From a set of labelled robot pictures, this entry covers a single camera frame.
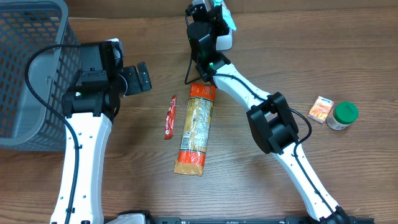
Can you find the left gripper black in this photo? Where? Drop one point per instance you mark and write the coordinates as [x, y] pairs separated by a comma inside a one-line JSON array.
[[133, 79]]

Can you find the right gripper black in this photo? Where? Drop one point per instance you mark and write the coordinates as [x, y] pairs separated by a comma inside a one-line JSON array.
[[206, 10]]

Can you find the teal tissue pack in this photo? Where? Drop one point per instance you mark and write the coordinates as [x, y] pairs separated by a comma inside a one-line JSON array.
[[226, 14]]

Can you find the red chocolate bar wrapper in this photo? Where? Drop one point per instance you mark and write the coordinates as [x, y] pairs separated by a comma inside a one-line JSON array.
[[170, 119]]

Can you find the spaghetti pack orange ends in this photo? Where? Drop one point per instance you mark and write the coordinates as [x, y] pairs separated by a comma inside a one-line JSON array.
[[192, 152]]

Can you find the orange tissue pack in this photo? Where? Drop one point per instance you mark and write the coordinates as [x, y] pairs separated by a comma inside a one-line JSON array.
[[320, 109]]

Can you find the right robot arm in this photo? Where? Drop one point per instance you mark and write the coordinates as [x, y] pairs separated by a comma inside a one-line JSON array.
[[270, 118]]

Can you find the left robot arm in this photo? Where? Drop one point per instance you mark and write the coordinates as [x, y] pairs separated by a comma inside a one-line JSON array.
[[90, 106]]

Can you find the white barcode scanner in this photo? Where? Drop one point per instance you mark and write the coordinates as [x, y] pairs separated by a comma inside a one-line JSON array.
[[225, 42]]

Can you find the grey plastic mesh basket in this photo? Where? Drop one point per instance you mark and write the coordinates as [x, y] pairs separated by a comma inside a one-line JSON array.
[[26, 27]]

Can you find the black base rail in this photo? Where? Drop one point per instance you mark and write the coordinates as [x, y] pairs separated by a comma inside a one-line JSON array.
[[286, 220]]

